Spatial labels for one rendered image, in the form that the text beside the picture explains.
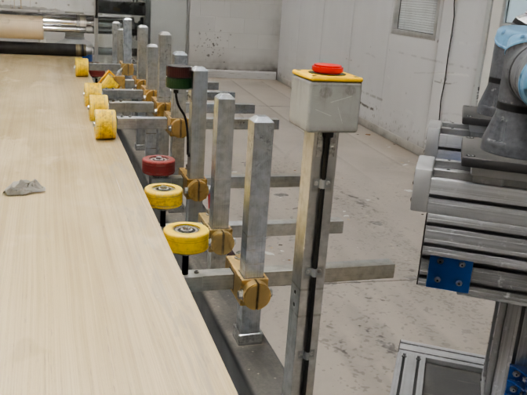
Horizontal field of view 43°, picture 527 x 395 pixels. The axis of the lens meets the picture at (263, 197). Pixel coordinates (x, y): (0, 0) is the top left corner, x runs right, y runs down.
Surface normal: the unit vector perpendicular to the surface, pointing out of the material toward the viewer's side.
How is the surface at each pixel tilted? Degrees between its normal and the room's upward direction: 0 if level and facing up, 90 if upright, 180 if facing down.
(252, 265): 90
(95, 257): 0
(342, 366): 0
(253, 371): 0
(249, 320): 90
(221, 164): 90
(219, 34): 90
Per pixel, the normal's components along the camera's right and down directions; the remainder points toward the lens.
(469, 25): -0.97, 0.01
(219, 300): 0.07, -0.95
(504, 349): -0.28, 0.26
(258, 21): 0.24, 0.30
